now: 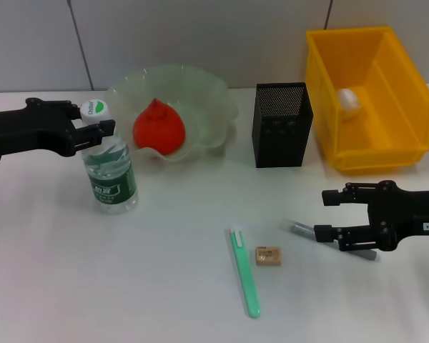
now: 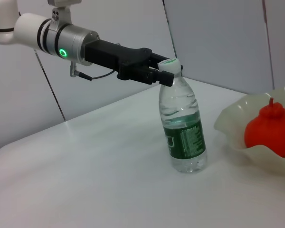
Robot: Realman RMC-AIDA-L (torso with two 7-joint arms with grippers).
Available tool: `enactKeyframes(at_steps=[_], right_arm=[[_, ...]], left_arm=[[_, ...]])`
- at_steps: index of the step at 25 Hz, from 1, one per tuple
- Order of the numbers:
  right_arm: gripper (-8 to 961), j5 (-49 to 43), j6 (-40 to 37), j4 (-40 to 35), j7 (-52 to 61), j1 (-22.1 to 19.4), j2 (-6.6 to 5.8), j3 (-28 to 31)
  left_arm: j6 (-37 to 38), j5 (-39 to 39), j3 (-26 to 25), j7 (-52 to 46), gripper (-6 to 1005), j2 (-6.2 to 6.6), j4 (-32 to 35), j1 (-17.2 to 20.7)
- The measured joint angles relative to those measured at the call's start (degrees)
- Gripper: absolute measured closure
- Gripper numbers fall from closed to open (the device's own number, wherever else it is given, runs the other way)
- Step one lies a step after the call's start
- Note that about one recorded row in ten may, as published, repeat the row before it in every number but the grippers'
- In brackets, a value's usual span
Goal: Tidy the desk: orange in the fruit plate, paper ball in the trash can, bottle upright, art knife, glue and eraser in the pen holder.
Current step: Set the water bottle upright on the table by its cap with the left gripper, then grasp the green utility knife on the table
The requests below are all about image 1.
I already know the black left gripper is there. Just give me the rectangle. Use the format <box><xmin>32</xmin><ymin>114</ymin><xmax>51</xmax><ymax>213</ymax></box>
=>
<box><xmin>0</xmin><ymin>98</ymin><xmax>115</xmax><ymax>158</ymax></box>

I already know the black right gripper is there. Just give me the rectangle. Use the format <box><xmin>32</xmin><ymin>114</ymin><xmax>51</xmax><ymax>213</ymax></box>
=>
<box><xmin>313</xmin><ymin>180</ymin><xmax>429</xmax><ymax>253</ymax></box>

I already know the clear water bottle green label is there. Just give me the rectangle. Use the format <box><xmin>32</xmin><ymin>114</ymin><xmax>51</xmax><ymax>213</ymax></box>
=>
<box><xmin>79</xmin><ymin>99</ymin><xmax>139</xmax><ymax>216</ymax></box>

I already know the orange fruit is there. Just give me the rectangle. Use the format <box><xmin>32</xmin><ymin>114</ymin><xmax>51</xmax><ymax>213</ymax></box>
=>
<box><xmin>132</xmin><ymin>99</ymin><xmax>187</xmax><ymax>156</ymax></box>

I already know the white paper ball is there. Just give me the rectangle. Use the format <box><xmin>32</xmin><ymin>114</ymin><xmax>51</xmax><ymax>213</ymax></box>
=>
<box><xmin>337</xmin><ymin>87</ymin><xmax>363</xmax><ymax>121</ymax></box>

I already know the grey marker pen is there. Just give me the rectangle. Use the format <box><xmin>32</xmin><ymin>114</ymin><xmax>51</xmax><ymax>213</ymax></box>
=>
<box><xmin>281</xmin><ymin>218</ymin><xmax>378</xmax><ymax>262</ymax></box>

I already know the tan eraser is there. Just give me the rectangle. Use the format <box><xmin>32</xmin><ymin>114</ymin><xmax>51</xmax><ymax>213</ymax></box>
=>
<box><xmin>255</xmin><ymin>245</ymin><xmax>283</xmax><ymax>267</ymax></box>

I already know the black mesh pen holder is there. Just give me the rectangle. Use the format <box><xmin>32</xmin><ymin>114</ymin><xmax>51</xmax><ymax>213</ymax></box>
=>
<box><xmin>252</xmin><ymin>82</ymin><xmax>315</xmax><ymax>169</ymax></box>

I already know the translucent green fruit bowl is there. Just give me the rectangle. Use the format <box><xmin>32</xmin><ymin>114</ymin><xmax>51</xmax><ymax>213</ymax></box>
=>
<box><xmin>105</xmin><ymin>64</ymin><xmax>241</xmax><ymax>164</ymax></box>

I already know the green toothbrush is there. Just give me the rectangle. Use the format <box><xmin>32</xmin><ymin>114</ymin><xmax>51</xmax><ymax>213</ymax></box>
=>
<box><xmin>225</xmin><ymin>224</ymin><xmax>262</xmax><ymax>319</ymax></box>

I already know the yellow plastic bin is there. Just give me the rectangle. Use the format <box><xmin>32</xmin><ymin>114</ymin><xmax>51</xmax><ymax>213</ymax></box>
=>
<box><xmin>305</xmin><ymin>25</ymin><xmax>429</xmax><ymax>176</ymax></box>

